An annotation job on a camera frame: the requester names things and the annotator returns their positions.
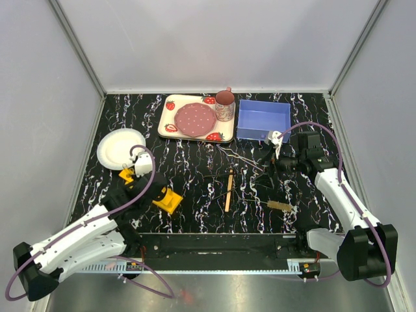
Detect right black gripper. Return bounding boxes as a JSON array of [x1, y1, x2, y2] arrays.
[[252, 145, 306, 189]]

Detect glass test tube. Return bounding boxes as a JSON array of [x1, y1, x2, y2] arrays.
[[122, 163, 131, 177]]

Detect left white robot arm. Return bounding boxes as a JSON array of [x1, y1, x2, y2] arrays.
[[13, 173, 167, 302]]

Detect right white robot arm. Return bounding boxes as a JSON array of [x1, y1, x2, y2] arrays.
[[265, 131, 398, 281]]

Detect metal crucible tongs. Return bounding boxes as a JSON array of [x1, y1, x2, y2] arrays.
[[216, 145, 263, 171]]

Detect wooden test tube clamp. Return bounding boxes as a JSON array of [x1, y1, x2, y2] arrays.
[[224, 169, 234, 213]]

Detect test tube brush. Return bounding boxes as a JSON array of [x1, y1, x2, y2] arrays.
[[244, 199, 294, 212]]

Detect blue plastic drawer box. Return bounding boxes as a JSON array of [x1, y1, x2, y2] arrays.
[[236, 99, 291, 141]]

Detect pink floral mug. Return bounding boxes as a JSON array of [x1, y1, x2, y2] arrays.
[[214, 87, 235, 122]]

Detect pink dotted plate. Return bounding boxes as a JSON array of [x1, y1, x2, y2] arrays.
[[174, 103, 217, 138]]

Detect strawberry pattern tray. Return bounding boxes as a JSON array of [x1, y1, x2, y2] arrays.
[[158, 94, 235, 143]]

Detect yellow test tube rack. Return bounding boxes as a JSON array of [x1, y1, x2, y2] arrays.
[[119, 168, 183, 214]]

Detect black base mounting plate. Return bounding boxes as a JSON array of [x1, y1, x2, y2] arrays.
[[135, 233, 327, 272]]

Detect white paper plate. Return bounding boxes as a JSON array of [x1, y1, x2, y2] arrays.
[[97, 128, 146, 171]]

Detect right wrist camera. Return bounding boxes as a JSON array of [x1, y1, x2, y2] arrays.
[[265, 131, 283, 157]]

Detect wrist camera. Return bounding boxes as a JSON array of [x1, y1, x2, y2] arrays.
[[265, 131, 283, 157], [131, 151, 153, 177]]

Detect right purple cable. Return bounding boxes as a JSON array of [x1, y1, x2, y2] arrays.
[[276, 122, 393, 289]]

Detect purple cable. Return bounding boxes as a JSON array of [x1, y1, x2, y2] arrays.
[[5, 144, 176, 300], [276, 122, 393, 289]]

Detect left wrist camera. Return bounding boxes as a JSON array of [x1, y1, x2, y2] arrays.
[[131, 151, 153, 177]]

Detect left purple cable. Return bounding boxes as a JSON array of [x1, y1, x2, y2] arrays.
[[5, 144, 176, 300]]

